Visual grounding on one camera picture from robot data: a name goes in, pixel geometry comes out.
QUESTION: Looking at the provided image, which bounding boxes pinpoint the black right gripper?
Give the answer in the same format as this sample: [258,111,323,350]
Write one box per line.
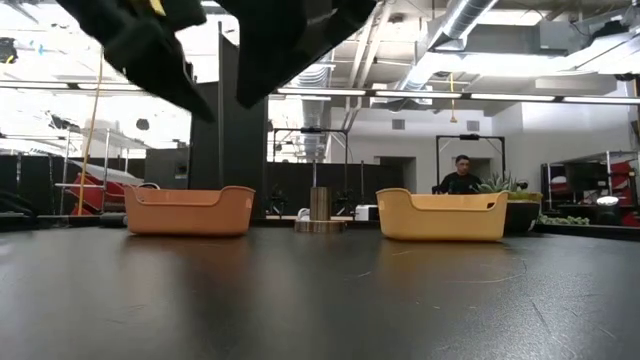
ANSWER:
[214,0,379,109]

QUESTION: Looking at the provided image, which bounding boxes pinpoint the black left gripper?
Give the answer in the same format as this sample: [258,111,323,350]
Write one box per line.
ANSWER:
[54,0,216,122]

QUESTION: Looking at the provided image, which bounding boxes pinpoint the black partition panel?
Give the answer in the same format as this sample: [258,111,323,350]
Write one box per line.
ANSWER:
[187,22,270,222]

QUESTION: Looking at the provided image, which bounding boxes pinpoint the metal shelf rack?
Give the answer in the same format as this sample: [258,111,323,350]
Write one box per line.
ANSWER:
[53,127,132,217]

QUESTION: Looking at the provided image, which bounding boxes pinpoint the orange plastic bin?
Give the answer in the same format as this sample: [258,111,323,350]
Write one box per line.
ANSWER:
[123,182,256,238]

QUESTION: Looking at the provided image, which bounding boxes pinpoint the metal cylinder stand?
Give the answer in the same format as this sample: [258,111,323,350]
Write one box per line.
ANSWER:
[293,186,347,234]

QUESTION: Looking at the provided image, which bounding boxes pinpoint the white box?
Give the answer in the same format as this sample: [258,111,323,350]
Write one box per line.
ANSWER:
[353,203,380,222]

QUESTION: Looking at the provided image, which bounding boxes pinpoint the person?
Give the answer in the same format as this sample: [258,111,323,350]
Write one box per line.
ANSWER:
[432,154,484,196]

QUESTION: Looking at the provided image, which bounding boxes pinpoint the yellow plastic bin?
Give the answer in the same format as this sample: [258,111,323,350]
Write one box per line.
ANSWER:
[375,187,510,243]

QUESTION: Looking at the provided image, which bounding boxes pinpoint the long ceiling light strip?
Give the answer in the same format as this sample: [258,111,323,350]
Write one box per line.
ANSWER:
[276,87,640,105]

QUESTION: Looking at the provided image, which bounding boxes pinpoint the succulent plant in dark pot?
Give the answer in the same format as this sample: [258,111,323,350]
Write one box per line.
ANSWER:
[476,171,592,236]

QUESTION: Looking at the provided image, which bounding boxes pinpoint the dark cylinder with white top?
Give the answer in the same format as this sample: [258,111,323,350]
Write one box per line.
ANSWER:
[596,195,622,227]

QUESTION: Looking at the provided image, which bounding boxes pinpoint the shelf with red bins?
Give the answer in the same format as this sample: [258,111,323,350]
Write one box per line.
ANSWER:
[540,149,640,229]

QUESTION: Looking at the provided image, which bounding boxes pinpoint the silver air duct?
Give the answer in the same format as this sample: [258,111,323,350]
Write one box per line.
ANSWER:
[294,67,332,162]

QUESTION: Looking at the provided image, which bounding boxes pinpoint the black frame stand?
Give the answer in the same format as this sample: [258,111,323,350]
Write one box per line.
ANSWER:
[272,127,350,204]
[435,133,506,194]

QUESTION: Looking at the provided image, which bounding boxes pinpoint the yellow cable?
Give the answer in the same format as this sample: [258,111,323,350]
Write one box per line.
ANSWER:
[76,49,105,217]

